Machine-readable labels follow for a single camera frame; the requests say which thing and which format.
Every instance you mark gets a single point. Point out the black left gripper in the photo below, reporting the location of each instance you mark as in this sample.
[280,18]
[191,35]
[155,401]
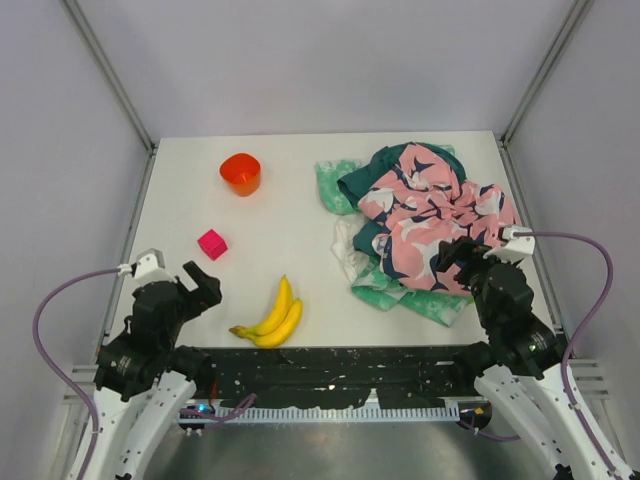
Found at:
[182,295]

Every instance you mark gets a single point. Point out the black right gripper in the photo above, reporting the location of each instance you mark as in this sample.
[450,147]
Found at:
[470,260]

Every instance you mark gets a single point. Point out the pink navy floral cloth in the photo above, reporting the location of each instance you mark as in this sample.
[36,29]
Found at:
[420,203]

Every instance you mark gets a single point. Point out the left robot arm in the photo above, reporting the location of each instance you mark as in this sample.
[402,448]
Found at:
[144,378]

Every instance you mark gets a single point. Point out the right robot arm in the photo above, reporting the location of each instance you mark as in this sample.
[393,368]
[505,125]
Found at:
[522,369]

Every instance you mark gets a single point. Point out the mint green white cloth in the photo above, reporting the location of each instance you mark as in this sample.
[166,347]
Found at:
[372,286]

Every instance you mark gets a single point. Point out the pink cube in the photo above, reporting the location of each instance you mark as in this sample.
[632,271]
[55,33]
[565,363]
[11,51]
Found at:
[212,244]

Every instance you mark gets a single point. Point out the yellow banana upper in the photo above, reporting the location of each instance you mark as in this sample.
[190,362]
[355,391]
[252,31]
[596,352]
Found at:
[277,315]

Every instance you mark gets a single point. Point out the yellow banana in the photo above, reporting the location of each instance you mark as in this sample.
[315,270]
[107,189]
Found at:
[284,331]
[277,315]

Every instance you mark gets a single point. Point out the yellow banana lower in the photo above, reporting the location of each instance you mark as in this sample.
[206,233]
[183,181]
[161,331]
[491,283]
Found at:
[284,331]

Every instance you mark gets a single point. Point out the orange plastic cup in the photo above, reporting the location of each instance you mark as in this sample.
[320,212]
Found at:
[242,173]

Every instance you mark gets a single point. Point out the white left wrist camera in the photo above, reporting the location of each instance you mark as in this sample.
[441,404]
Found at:
[149,267]

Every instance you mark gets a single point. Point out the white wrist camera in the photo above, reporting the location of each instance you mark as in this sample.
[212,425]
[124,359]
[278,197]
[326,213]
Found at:
[149,267]
[516,244]

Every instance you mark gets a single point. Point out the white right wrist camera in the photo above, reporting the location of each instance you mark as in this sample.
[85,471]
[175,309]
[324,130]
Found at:
[516,244]

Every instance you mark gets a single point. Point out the right aluminium frame post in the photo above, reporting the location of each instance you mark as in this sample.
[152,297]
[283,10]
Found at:
[570,25]

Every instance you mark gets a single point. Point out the aluminium frame post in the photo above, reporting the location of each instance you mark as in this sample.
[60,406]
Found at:
[570,25]
[94,46]

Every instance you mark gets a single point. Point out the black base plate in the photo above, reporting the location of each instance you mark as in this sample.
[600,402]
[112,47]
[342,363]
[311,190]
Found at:
[335,378]

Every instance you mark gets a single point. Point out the white slotted cable duct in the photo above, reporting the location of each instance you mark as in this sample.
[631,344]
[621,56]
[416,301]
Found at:
[369,413]

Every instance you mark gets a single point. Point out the left aluminium frame post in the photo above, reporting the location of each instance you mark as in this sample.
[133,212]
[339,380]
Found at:
[94,46]

